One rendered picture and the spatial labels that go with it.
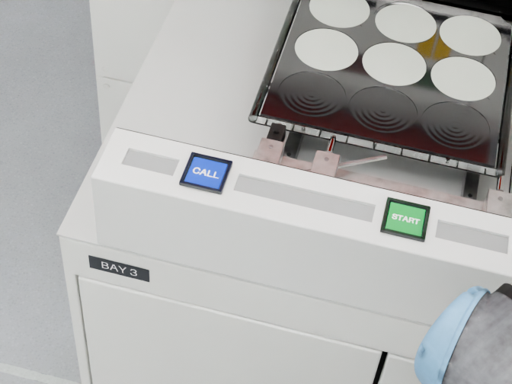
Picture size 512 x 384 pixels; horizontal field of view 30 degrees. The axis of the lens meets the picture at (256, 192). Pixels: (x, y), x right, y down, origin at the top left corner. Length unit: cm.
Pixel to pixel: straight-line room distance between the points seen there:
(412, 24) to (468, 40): 9
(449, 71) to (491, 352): 66
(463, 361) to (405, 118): 56
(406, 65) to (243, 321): 47
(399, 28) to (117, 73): 67
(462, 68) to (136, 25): 68
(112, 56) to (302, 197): 84
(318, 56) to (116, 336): 54
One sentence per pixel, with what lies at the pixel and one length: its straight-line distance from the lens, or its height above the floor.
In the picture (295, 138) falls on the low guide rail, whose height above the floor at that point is 85.
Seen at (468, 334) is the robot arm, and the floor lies 110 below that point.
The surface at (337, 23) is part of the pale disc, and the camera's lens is 157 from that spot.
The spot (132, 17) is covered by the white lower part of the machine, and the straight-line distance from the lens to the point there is 189.
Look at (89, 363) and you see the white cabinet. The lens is 165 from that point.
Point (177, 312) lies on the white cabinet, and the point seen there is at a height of 70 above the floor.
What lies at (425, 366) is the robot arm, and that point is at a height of 106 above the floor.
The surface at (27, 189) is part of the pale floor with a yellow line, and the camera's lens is 252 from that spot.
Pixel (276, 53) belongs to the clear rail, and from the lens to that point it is 150.
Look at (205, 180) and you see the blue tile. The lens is 122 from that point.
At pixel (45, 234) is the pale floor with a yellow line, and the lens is 242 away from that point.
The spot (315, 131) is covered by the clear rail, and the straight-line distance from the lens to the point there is 138.
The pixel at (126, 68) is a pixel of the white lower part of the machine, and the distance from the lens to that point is 198.
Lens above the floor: 188
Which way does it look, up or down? 49 degrees down
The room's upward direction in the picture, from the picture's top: 5 degrees clockwise
